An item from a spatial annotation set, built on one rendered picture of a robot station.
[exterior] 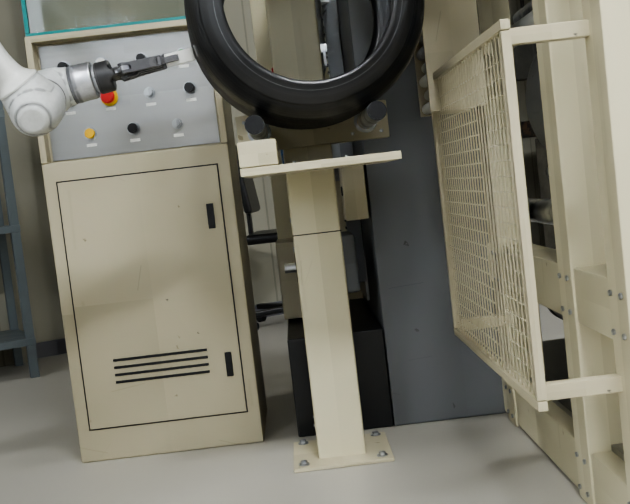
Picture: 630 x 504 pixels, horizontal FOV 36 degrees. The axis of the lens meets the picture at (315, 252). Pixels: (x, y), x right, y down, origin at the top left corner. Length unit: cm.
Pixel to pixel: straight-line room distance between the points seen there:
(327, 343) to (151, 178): 73
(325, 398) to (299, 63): 90
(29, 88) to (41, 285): 319
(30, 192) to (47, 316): 66
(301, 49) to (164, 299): 85
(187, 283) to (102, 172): 41
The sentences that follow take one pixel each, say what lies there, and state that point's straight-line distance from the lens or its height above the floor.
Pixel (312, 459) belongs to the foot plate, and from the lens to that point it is 266.
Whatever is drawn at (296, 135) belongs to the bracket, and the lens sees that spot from 253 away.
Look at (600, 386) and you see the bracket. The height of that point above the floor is 33.
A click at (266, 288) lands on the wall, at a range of 569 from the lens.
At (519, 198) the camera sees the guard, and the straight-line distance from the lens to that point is 173.
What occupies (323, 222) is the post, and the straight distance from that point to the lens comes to 256.
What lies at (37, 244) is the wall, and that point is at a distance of 530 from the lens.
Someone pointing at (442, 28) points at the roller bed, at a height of 111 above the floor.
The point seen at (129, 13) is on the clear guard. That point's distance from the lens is 295.
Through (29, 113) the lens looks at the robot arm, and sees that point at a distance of 216.
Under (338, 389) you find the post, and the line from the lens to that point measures 262.
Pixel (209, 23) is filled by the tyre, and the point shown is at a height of 113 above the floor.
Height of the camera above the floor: 75
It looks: 4 degrees down
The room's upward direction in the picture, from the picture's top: 7 degrees counter-clockwise
